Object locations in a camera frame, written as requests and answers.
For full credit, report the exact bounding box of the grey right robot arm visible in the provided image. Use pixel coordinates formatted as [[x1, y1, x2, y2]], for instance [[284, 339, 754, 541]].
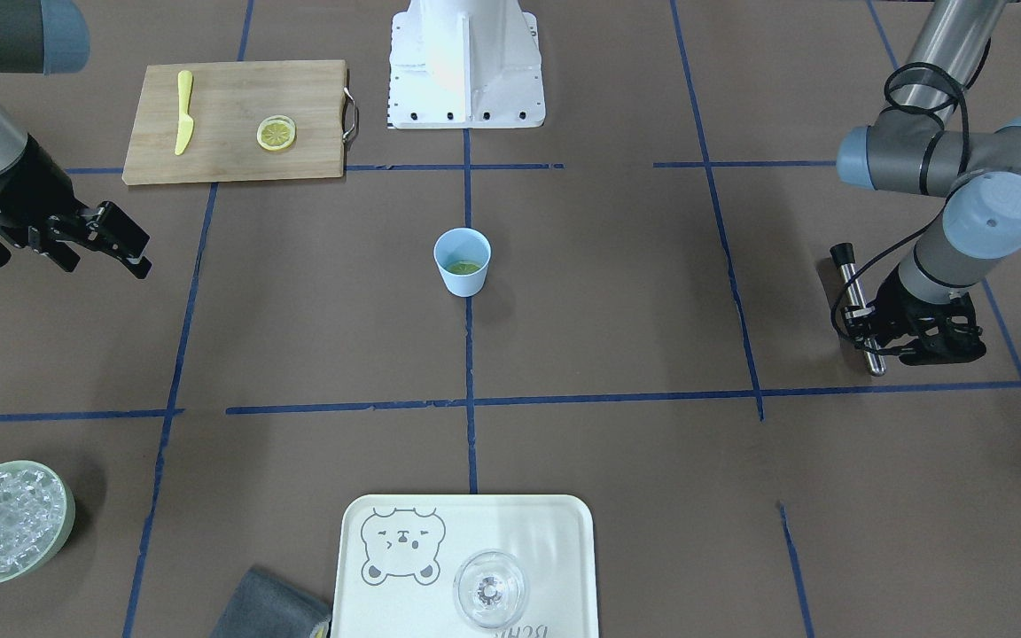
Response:
[[0, 1, 152, 279]]

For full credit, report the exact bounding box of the lemon slice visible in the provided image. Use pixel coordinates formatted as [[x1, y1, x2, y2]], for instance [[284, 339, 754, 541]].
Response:
[[255, 114, 297, 152], [445, 260, 483, 277]]

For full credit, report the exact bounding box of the green bowl of ice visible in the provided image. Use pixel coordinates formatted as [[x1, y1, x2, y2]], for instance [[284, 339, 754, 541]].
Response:
[[0, 460, 76, 584]]

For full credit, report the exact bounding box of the lemon slice on board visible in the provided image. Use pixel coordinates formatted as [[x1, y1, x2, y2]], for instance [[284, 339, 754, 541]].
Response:
[[255, 114, 297, 152]]

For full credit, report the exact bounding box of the folded grey cloth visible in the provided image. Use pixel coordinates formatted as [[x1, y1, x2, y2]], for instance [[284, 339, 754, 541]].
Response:
[[210, 568, 332, 637]]

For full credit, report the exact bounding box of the wooden cutting board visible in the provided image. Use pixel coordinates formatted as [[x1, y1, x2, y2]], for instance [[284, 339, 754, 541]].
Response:
[[121, 60, 354, 186]]

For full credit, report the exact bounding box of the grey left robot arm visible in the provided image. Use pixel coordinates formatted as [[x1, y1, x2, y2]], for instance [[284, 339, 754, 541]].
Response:
[[830, 1, 1021, 377]]

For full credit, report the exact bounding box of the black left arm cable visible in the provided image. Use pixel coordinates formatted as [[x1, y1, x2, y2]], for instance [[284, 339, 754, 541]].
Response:
[[830, 64, 972, 346]]

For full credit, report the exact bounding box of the light blue plastic cup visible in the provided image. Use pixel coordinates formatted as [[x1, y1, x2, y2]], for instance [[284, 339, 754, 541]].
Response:
[[433, 229, 493, 298]]

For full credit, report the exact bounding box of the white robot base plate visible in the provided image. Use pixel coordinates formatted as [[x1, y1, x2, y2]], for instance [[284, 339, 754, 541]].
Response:
[[386, 1, 547, 130]]

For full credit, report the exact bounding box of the cream bear serving tray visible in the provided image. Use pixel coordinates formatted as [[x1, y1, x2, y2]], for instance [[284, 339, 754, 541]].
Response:
[[330, 495, 600, 637]]

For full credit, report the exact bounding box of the yellow plastic knife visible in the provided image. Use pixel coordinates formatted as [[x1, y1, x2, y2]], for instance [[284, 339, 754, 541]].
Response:
[[174, 69, 195, 156]]

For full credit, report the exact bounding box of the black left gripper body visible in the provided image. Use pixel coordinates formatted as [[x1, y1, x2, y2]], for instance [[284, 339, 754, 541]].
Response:
[[870, 269, 987, 366]]

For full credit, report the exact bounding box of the clear wine glass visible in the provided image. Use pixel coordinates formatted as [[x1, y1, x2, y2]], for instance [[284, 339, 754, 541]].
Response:
[[454, 549, 530, 631]]

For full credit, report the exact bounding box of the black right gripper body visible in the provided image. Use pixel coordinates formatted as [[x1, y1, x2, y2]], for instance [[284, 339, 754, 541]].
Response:
[[0, 137, 86, 272]]

